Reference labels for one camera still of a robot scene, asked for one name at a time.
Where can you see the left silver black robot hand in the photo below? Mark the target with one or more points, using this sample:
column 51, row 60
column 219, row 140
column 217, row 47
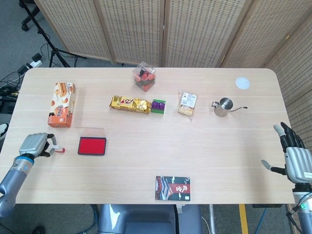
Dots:
column 34, row 145

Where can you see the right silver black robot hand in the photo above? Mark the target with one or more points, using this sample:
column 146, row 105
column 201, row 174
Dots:
column 298, row 163

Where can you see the small red white stamp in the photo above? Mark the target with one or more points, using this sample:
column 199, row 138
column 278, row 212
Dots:
column 56, row 147

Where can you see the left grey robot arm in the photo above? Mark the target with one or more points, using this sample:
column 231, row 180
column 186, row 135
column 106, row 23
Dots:
column 14, row 175

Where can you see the orange biscuit box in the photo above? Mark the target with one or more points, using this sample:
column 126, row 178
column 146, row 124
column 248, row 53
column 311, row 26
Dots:
column 61, row 107

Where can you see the red ink pad clear lid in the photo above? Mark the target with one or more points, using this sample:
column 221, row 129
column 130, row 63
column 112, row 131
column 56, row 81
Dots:
column 92, row 145

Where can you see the white power strip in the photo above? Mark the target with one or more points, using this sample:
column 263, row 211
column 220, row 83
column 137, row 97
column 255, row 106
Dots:
column 35, row 64

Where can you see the black power adapter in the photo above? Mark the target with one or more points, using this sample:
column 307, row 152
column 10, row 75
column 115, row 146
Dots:
column 37, row 57

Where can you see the steel gooseneck pitcher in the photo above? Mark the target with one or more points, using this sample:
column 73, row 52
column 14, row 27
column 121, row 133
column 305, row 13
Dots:
column 223, row 108

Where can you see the black tripod stand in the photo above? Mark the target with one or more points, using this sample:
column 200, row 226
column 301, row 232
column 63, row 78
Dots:
column 52, row 50

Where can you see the white round table grommet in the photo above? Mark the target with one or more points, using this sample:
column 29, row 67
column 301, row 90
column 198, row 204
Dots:
column 242, row 83

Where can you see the white table leg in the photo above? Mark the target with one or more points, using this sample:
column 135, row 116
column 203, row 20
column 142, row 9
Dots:
column 212, row 219

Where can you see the gold foil snack packet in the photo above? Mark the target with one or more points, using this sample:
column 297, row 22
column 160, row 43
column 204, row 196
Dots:
column 129, row 103

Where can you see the black office chair base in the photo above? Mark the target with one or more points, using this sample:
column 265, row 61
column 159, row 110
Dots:
column 25, row 24

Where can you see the wrapped cake slice packet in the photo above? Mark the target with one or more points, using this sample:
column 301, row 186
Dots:
column 187, row 101

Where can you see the dark book red band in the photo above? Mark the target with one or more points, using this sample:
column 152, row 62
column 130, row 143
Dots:
column 173, row 189

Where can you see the clear box orange black pieces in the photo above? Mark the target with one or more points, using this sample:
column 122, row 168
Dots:
column 143, row 78

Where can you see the green toy brick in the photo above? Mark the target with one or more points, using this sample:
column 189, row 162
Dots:
column 159, row 112

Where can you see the purple toy brick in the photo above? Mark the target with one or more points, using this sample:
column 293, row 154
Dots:
column 158, row 105

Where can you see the wooden rattan folding screen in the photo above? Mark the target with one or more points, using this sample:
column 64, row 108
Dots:
column 136, row 29

